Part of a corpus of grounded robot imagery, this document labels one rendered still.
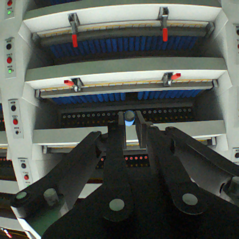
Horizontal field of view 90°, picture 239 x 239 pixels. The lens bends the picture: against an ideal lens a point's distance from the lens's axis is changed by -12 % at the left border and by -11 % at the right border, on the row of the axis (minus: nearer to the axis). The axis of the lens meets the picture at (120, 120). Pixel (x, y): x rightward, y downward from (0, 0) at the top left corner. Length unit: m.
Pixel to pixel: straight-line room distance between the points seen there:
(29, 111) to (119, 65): 0.31
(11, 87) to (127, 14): 0.41
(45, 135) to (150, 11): 0.49
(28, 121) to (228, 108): 0.61
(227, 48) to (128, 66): 0.30
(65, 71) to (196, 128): 0.42
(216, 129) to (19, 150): 0.63
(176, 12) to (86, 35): 0.29
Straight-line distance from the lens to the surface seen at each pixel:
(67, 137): 0.43
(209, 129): 0.47
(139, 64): 0.40
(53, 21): 0.51
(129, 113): 0.21
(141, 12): 0.48
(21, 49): 0.51
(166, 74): 0.41
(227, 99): 0.49
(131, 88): 0.42
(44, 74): 0.46
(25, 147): 0.51
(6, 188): 0.66
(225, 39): 0.52
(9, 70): 0.52
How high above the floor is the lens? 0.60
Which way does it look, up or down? 8 degrees up
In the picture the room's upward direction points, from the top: 177 degrees clockwise
